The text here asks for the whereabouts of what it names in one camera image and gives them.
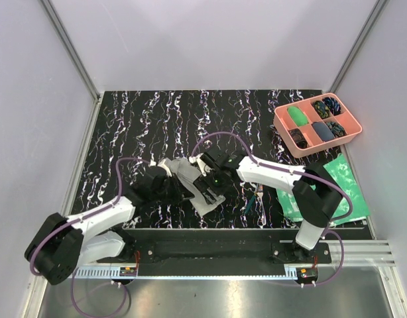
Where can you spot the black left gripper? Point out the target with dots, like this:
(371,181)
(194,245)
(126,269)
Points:
(179,194)

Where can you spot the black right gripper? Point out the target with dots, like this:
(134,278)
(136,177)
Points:
(203,182)

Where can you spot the grey cloth napkin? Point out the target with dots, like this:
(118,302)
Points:
(187,174)

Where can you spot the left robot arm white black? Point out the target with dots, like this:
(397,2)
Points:
(63,244)

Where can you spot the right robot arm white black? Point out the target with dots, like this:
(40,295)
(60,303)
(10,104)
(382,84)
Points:
(315,191)

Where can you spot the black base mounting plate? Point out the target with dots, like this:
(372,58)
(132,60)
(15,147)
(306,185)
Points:
(213,267)

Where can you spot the black marbled table mat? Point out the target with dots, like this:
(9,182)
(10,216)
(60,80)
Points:
(137,126)

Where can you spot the silver fork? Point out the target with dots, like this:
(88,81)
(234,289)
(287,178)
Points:
(259,196)

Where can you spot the dark brown patterned sock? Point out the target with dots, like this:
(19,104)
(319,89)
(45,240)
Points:
(298,138)

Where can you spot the green rolled sock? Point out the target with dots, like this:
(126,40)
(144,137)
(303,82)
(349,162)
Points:
(298,117)

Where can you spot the pink divided tray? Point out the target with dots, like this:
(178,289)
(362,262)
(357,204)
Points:
(283,124)

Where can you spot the grey blue rolled sock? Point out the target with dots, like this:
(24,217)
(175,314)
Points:
(323,131)

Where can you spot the yellow blue patterned sock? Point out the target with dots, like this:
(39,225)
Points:
(321,109)

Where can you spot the blue green patterned sock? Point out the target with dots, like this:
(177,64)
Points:
(337,130)

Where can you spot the dark blue patterned sock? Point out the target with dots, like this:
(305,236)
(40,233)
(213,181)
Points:
(333,105)

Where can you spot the aluminium front rail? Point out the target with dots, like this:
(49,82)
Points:
(106,250)

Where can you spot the aluminium frame post left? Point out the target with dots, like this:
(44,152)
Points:
(69,47)

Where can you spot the aluminium frame post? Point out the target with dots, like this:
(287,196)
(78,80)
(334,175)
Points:
(361,38)
(69,47)

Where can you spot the aluminium frame post right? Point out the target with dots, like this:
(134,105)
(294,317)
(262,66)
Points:
(361,38)

